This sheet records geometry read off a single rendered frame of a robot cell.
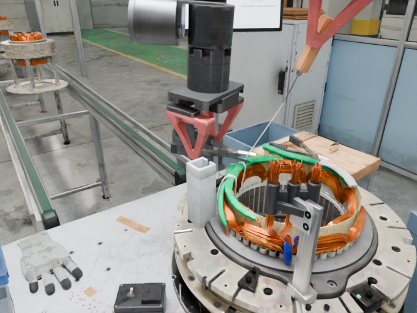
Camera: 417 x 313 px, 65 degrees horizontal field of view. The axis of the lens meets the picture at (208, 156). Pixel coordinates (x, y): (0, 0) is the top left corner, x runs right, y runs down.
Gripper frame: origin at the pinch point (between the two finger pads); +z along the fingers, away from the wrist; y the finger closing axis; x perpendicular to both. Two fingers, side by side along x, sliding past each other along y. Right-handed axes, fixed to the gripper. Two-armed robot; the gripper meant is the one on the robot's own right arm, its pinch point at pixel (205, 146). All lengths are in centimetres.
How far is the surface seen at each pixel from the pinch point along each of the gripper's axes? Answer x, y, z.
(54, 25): -1121, -728, 160
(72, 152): -232, -131, 133
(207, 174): 5.2, 7.4, -0.7
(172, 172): -45, -49, 46
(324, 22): 14.1, 0.7, -19.0
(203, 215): 5.4, 8.0, 5.4
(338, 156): 14.8, -30.6, 9.9
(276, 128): -3.9, -42.1, 12.6
